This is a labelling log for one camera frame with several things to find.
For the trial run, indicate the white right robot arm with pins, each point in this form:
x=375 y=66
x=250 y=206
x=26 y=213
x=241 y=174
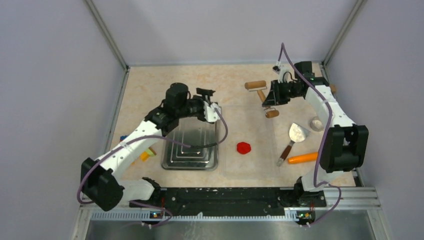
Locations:
x=344 y=142

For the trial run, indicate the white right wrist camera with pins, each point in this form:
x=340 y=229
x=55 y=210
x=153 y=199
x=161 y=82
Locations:
x=283 y=72

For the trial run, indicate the steel rectangular tray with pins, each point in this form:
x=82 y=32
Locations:
x=197 y=153

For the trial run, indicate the small wooden block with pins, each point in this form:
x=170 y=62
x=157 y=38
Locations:
x=333 y=88

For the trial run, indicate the orange carrot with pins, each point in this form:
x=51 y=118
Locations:
x=304 y=158

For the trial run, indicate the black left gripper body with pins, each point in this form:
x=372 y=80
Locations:
x=195 y=107

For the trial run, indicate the metal spatula wooden handle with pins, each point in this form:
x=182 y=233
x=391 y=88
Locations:
x=297 y=134

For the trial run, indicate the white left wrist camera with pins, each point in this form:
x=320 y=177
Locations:
x=212 y=112

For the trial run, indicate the colourful toy block stack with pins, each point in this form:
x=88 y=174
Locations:
x=150 y=152

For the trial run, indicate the red dough piece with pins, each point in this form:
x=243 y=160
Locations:
x=243 y=148

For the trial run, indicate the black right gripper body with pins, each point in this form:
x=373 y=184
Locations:
x=283 y=92

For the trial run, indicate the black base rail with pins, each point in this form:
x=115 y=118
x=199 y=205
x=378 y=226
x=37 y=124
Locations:
x=233 y=201

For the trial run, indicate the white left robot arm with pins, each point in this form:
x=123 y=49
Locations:
x=99 y=178

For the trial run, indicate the aluminium frame rail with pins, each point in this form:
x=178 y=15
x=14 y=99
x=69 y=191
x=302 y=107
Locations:
x=353 y=213

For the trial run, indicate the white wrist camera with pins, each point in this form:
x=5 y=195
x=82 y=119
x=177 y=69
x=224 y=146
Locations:
x=212 y=112
x=283 y=72

